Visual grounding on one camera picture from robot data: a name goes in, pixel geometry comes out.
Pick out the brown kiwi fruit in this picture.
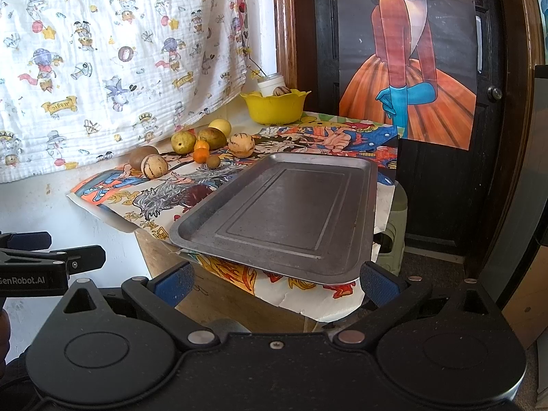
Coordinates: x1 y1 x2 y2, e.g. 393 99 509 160
129 146 159 171

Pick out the striped pale melon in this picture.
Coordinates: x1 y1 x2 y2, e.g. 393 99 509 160
140 154 169 179

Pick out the small brown round fruit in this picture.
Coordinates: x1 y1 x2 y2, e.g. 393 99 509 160
206 155 221 169

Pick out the green-yellow pear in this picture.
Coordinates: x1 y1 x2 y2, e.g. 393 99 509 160
171 131 196 155

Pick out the small orange mandarin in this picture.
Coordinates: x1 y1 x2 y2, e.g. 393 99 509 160
192 139 210 163

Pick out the brownish green pear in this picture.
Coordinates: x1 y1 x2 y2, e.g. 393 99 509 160
197 127 227 150

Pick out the striped pepino melon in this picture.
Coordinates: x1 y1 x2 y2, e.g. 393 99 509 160
227 133 256 159

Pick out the yellow lemon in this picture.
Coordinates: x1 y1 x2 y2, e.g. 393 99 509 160
209 118 232 138

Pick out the person's left hand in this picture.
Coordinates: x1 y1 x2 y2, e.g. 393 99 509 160
0 310 11 377

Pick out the green plastic stool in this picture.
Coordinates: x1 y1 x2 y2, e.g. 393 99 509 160
374 182 408 276

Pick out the colourful anime poster mat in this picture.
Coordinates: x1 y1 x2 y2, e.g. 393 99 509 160
70 113 398 323

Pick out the grey metal baking tray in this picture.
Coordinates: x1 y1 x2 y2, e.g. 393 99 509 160
169 152 377 285

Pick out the white cartoon print cloth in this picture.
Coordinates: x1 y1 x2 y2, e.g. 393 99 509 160
1 0 247 183

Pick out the yellow plastic bowl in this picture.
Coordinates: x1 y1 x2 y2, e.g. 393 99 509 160
240 89 310 125

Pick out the white glass jar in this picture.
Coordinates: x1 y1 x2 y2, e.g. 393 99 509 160
257 73 285 97

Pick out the painted lady poster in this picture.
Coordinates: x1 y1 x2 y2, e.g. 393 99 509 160
339 0 476 149

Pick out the dry flower twig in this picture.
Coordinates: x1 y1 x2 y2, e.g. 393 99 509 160
242 47 267 81

